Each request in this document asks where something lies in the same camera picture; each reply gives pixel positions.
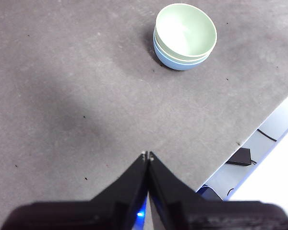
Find thin black floor cable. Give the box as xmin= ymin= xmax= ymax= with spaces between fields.
xmin=256 ymin=128 xmax=278 ymax=142

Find blue ribbed bowl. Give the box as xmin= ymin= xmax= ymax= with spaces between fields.
xmin=153 ymin=42 xmax=206 ymax=71

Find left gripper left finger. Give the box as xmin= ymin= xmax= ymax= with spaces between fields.
xmin=1 ymin=150 xmax=150 ymax=230

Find green ribbed bowl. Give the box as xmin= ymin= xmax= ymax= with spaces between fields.
xmin=155 ymin=3 xmax=217 ymax=60
xmin=153 ymin=27 xmax=212 ymax=65

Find black power adapter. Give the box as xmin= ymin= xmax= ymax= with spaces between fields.
xmin=226 ymin=147 xmax=252 ymax=167

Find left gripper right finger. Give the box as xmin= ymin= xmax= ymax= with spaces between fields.
xmin=148 ymin=150 xmax=288 ymax=230

